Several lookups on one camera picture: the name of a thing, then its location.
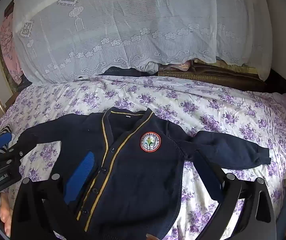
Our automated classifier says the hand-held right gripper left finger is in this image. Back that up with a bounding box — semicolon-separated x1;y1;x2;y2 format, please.
10;152;95;240

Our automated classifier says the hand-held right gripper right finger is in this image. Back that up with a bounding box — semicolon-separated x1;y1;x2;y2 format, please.
194;152;277;240

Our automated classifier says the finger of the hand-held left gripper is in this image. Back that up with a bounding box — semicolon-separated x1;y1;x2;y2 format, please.
0;132;23;176

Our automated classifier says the navy knit cardigan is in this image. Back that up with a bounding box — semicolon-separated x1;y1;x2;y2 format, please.
17;106;271;240

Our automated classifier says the person's left hand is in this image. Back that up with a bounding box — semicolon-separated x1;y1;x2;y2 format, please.
0;192;15;238

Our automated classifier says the black and white striped garment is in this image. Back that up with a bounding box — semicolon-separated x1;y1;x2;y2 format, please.
0;124;16;155

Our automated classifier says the purple floral bed sheet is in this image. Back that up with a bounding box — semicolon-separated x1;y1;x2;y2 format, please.
0;75;286;240

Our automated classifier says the pink floral cloth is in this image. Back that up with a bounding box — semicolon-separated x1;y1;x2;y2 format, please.
0;12;25;85

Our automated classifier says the dark cloth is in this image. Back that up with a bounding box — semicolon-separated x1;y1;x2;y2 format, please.
79;66;158;78

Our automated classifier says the white lace cover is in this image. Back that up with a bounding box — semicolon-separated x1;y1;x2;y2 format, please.
12;0;273;85

